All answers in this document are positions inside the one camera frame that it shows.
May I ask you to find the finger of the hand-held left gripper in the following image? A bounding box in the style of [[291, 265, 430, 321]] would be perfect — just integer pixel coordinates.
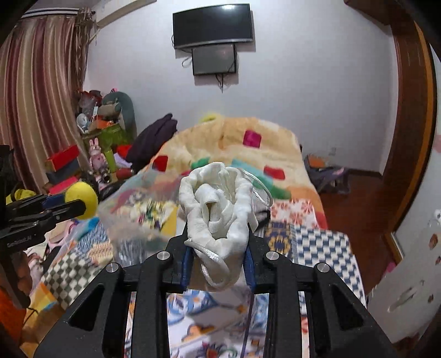
[[33, 194, 87, 224]]

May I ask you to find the patterned patchwork bed sheet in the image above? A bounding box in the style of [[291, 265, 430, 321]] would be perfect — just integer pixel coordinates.
[[21, 200, 367, 358]]

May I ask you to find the wooden door frame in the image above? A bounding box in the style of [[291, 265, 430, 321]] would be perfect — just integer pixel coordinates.
[[345, 0, 437, 265]]

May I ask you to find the clear plastic bag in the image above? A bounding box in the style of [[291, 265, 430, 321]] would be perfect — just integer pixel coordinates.
[[97, 169, 187, 265]]

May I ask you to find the white drawstring cloth bag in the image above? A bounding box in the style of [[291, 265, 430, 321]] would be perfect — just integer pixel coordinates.
[[178, 161, 273, 292]]

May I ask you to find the small black wall monitor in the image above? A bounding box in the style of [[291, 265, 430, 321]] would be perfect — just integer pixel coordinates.
[[192, 43, 238, 76]]

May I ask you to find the striped brown curtain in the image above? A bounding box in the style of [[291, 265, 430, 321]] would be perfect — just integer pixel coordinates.
[[0, 15, 90, 193]]

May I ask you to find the pink rabbit plush toy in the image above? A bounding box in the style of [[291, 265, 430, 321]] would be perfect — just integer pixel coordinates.
[[88, 138, 111, 185]]

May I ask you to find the grey green stuffed toy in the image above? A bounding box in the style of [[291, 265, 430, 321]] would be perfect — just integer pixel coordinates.
[[101, 90, 136, 140]]

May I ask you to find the pile of clothes on floor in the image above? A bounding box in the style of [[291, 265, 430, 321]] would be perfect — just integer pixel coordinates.
[[304, 154, 350, 195]]

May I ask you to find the green cardboard box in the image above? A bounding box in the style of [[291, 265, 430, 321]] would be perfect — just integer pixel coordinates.
[[82, 123, 135, 145]]

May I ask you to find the yellow plush toy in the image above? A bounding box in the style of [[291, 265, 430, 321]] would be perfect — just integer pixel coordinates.
[[5, 182, 99, 220]]

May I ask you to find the white cabinet with stickers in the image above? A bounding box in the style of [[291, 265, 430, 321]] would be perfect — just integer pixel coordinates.
[[367, 45, 441, 343]]

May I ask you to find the dark purple garment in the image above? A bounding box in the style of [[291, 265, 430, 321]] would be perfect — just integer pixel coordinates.
[[126, 113, 179, 173]]

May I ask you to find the cream fluffy patchwork blanket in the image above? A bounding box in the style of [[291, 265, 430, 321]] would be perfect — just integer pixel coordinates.
[[136, 116, 328, 229]]

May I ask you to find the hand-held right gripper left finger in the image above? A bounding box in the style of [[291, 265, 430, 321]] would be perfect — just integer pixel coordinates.
[[34, 220, 193, 358]]

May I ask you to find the large black wall television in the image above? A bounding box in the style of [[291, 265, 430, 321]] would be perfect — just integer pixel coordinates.
[[172, 3, 256, 49]]

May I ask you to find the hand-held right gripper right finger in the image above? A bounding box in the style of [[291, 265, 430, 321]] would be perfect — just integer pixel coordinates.
[[243, 224, 408, 358]]

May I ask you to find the red cardboard box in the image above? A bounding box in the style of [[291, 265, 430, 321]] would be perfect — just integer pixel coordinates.
[[45, 145, 80, 173]]

